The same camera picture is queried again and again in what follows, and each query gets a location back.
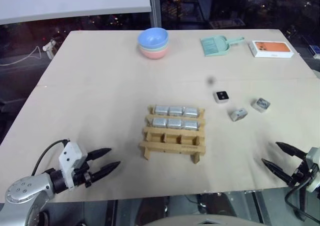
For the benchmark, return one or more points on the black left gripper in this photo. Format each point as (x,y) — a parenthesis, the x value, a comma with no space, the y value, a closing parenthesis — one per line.
(81,177)

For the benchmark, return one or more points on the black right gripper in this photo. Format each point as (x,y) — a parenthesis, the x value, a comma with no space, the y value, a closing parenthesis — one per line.
(302,174)

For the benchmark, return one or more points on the wooden rack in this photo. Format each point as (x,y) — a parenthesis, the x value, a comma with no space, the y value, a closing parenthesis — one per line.
(172,149)

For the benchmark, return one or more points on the white and orange phone box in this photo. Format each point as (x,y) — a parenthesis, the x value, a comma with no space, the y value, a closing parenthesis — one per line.
(271,49)

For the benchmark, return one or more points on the blue plastic crate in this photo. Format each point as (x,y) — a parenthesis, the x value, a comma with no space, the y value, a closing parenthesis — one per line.
(315,49)

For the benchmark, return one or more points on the grey curved body shell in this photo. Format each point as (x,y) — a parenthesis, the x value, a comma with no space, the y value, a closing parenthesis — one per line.
(212,221)

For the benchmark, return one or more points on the pink bowl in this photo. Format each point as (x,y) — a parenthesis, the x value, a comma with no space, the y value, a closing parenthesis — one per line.
(153,54)

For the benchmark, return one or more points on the white power plug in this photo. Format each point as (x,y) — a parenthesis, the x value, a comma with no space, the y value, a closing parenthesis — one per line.
(49,48)

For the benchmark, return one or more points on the green bowl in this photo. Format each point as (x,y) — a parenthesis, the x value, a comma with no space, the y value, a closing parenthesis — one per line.
(166,46)

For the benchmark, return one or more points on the mint green dustpan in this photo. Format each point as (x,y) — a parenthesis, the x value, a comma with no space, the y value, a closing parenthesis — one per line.
(212,47)

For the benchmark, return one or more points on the blue bowl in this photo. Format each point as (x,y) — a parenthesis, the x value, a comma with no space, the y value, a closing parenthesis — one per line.
(152,37)

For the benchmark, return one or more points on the white projection screen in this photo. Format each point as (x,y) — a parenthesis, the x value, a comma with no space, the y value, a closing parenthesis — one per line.
(75,1)

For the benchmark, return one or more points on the grey metal window pillar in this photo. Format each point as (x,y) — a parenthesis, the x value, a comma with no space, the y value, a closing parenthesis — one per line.
(154,6)

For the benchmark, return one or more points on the white cube black face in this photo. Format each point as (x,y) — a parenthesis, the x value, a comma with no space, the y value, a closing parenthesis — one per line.
(221,97)

